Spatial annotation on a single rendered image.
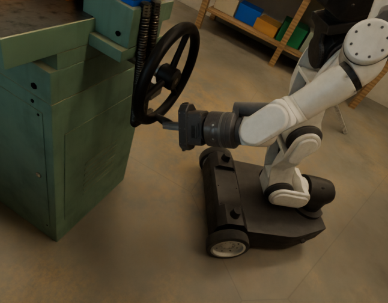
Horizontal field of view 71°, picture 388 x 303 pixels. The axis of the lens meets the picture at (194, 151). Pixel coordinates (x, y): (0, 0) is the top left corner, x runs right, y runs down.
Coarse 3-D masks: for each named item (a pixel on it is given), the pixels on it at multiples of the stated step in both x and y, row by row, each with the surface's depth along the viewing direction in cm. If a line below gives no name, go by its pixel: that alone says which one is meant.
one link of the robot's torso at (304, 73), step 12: (300, 60) 99; (336, 60) 83; (300, 72) 98; (312, 72) 100; (300, 84) 103; (312, 120) 104; (288, 132) 108; (300, 132) 105; (312, 132) 105; (288, 144) 110
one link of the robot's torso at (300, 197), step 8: (296, 168) 143; (296, 176) 140; (296, 184) 139; (304, 184) 136; (272, 192) 130; (280, 192) 129; (288, 192) 129; (296, 192) 130; (304, 192) 132; (272, 200) 132; (280, 200) 132; (288, 200) 132; (296, 200) 132; (304, 200) 132
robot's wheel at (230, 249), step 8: (216, 232) 121; (224, 232) 120; (232, 232) 120; (240, 232) 121; (208, 240) 122; (216, 240) 119; (224, 240) 118; (232, 240) 118; (240, 240) 119; (248, 240) 123; (208, 248) 123; (216, 248) 126; (224, 248) 128; (232, 248) 128; (240, 248) 127; (248, 248) 125; (216, 256) 129; (224, 256) 129; (232, 256) 130
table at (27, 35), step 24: (0, 0) 55; (24, 0) 58; (48, 0) 61; (72, 0) 65; (168, 0) 88; (0, 24) 49; (24, 24) 51; (48, 24) 54; (72, 24) 58; (0, 48) 47; (24, 48) 51; (48, 48) 56; (72, 48) 61; (96, 48) 65; (120, 48) 63
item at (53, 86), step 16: (32, 64) 61; (80, 64) 67; (96, 64) 72; (112, 64) 79; (128, 64) 86; (16, 80) 66; (32, 80) 63; (48, 80) 61; (64, 80) 65; (80, 80) 70; (96, 80) 76; (48, 96) 64; (64, 96) 68
